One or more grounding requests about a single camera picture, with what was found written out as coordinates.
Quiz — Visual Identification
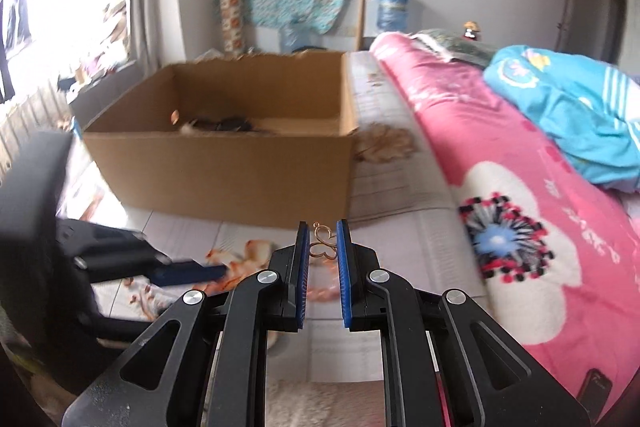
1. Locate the blue water jug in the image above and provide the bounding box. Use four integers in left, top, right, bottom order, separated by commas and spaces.
376, 0, 410, 32

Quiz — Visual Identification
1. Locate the floral plaid sheet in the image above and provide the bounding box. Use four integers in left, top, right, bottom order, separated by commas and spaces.
50, 52, 488, 383

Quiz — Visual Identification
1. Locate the black phone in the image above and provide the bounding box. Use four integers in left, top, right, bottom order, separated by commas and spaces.
575, 368, 613, 418

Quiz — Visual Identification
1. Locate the blue clothing bundle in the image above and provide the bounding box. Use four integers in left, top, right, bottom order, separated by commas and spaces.
482, 45, 640, 194

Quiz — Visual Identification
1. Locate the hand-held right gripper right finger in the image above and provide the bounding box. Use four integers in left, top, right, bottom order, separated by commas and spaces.
336, 219, 591, 427

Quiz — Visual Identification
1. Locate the white radiator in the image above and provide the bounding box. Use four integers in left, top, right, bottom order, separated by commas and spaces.
0, 77, 76, 168

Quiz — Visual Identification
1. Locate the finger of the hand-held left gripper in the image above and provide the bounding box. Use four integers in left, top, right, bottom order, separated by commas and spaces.
80, 252, 227, 289

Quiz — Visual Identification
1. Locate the brown cardboard box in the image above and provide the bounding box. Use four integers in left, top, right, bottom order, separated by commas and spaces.
82, 49, 360, 229

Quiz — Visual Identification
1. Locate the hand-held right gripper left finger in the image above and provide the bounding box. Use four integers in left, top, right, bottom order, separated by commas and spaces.
62, 221, 310, 427

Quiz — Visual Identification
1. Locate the fluffy beige blanket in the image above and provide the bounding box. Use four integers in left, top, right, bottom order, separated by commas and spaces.
200, 379, 391, 427

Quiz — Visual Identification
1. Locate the dark jewelry piece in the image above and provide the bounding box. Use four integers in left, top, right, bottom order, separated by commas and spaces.
192, 117, 273, 135

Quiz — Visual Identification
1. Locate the wooden chair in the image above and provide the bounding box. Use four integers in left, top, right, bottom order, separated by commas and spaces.
346, 0, 376, 52

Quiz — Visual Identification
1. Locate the pink floral blanket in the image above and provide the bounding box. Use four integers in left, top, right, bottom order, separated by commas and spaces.
369, 32, 640, 423

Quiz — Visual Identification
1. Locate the gold butterfly pendant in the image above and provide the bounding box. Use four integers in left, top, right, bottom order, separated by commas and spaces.
309, 221, 338, 258

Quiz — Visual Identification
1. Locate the dark green patterned cloth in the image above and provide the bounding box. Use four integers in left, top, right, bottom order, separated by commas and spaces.
410, 28, 501, 68

